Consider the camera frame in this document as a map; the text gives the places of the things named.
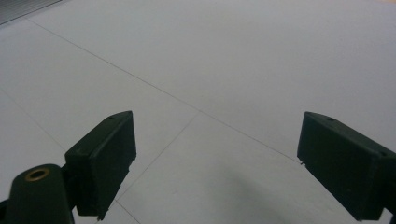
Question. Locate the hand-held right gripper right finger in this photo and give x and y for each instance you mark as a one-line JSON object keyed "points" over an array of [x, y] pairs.
{"points": [[345, 161]]}

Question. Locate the aluminium floor rail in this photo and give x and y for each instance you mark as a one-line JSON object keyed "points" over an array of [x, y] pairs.
{"points": [[15, 8]]}

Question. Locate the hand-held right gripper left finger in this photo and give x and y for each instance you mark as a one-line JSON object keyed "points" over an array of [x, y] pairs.
{"points": [[102, 161]]}

